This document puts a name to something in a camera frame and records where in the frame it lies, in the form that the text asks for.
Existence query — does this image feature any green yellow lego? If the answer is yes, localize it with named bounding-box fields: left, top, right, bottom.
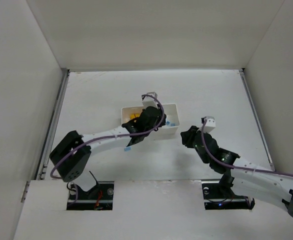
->
left=129, top=113, right=140, bottom=120

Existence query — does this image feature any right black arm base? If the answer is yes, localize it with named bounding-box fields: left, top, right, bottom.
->
left=201, top=174, right=255, bottom=210

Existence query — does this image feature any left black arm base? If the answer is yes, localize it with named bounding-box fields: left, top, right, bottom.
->
left=66, top=171, right=115, bottom=211

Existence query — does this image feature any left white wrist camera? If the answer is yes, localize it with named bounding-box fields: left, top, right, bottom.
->
left=141, top=91, right=159, bottom=109

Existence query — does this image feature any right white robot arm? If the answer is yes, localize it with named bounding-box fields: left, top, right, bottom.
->
left=180, top=125, right=293, bottom=218

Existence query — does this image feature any white three-compartment bin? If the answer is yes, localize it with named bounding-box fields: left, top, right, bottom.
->
left=121, top=104, right=180, bottom=140

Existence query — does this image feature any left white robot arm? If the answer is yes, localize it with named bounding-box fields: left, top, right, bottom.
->
left=49, top=104, right=166, bottom=193

